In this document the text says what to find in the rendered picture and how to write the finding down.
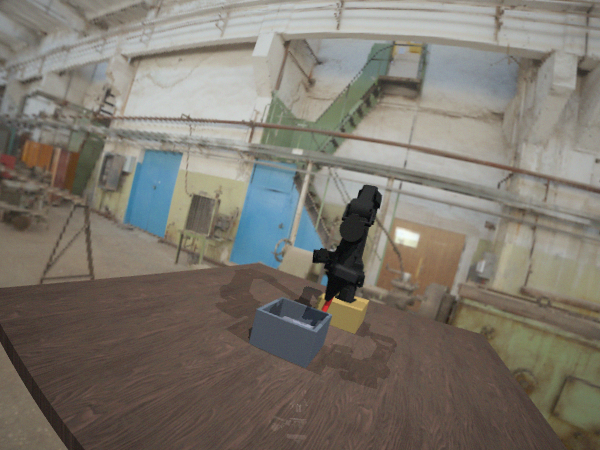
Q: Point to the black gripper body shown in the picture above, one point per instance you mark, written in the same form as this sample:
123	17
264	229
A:
344	268

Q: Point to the red peg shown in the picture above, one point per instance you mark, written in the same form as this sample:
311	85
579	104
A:
326	305

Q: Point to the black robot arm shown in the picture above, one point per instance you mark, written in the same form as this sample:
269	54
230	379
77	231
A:
359	215

